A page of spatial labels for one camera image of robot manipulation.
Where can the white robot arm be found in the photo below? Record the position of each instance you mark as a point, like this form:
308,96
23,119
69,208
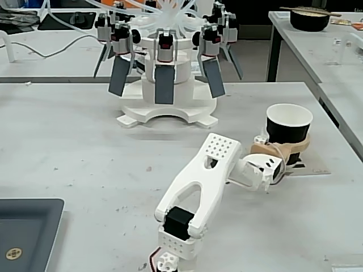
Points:
198,175

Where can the black flat mat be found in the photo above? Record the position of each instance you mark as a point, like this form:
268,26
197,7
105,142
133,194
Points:
68,21

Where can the white background table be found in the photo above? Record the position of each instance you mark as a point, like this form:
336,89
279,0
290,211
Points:
312,48

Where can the wooden chopstick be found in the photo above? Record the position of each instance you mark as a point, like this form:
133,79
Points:
312,10

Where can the translucent tubing bundle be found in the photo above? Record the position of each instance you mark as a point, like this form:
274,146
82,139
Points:
170,14

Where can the printed paper mat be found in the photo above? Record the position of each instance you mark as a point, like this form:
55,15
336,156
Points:
314,167

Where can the black bowl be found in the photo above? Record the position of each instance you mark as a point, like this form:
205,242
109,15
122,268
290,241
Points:
309,21

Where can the dark clutter pile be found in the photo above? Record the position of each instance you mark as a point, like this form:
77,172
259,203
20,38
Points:
17,20

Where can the grey plastic tray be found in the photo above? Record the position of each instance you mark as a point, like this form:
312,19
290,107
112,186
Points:
25,226

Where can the white round dispenser stand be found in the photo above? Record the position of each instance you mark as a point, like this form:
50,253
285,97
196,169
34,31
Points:
167,113

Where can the white gripper black slots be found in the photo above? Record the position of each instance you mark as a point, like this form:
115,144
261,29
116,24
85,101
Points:
290,151

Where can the round tray sticker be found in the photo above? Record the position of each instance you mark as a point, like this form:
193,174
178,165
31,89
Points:
14,253

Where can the black paper cup white inside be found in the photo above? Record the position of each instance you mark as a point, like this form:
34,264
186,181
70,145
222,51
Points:
286,130

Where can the orange red packet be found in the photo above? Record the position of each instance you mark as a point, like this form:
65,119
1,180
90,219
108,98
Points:
348,23

